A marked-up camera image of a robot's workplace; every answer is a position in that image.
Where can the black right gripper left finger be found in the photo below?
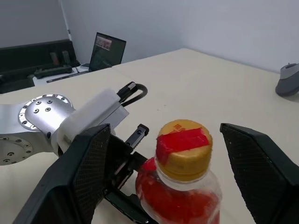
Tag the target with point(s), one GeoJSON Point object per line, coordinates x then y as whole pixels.
{"type": "Point", "coordinates": [70, 177]}

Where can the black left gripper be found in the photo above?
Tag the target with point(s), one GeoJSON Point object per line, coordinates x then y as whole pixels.
{"type": "Point", "coordinates": [119, 158]}

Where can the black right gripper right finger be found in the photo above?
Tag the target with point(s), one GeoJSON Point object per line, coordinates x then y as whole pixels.
{"type": "Point", "coordinates": [261, 177]}

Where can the clear cup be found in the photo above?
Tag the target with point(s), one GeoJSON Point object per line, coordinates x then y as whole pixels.
{"type": "Point", "coordinates": [182, 149]}

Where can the dark grey lumpy object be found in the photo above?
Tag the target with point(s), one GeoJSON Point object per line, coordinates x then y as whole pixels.
{"type": "Point", "coordinates": [287, 81]}

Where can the long black strip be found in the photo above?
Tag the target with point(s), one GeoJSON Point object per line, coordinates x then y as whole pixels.
{"type": "Point", "coordinates": [65, 77]}

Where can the black equipment case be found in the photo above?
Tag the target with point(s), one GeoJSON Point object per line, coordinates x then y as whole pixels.
{"type": "Point", "coordinates": [25, 60]}

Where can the black open laptop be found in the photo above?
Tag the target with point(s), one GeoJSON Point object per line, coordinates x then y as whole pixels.
{"type": "Point", "coordinates": [107, 51]}

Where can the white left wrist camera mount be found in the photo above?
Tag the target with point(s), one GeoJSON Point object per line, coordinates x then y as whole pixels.
{"type": "Point", "coordinates": [93, 112]}

